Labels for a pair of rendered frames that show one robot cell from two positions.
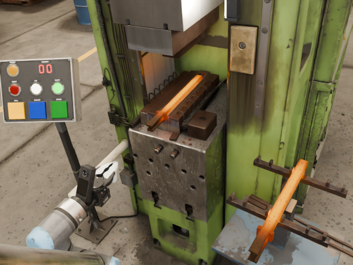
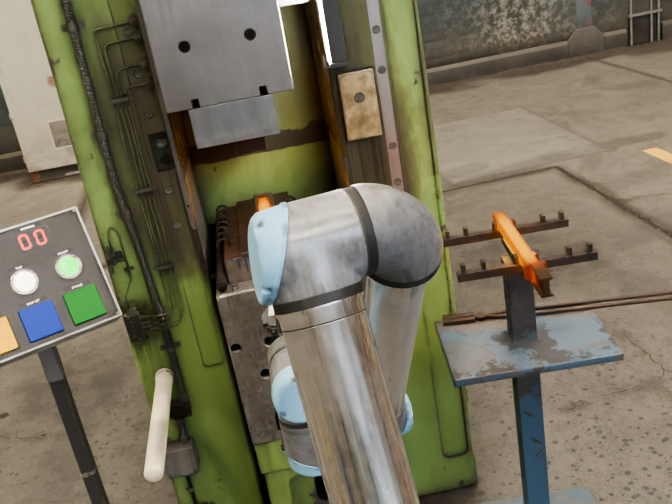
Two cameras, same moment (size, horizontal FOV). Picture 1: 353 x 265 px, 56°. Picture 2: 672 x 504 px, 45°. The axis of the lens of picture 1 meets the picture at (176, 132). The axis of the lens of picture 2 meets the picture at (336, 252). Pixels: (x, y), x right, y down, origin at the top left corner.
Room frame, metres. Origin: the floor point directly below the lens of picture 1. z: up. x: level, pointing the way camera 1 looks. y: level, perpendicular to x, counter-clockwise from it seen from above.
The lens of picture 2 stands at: (-0.44, 1.03, 1.72)
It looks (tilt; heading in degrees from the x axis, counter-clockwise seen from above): 23 degrees down; 324
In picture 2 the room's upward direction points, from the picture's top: 10 degrees counter-clockwise
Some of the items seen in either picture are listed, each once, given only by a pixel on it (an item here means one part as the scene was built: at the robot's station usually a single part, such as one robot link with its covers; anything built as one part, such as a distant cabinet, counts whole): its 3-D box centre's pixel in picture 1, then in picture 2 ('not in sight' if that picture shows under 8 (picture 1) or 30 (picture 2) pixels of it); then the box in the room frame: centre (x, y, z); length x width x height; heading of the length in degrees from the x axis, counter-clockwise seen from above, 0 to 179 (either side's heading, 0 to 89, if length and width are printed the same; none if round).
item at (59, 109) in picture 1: (59, 109); (84, 304); (1.26, 0.51, 1.01); 0.07 x 0.05 x 0.07; 83
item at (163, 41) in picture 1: (176, 21); (233, 104); (1.35, -0.04, 1.32); 0.42 x 0.20 x 0.10; 148
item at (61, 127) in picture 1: (75, 167); (86, 463); (1.40, 0.58, 0.54); 0.04 x 0.04 x 1.08; 58
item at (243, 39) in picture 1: (242, 50); (359, 105); (1.11, -0.27, 1.27); 0.09 x 0.02 x 0.17; 58
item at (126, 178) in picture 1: (129, 177); (180, 456); (1.46, 0.31, 0.36); 0.09 x 0.07 x 0.12; 58
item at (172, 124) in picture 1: (182, 97); (260, 232); (1.35, -0.04, 0.96); 0.42 x 0.20 x 0.09; 148
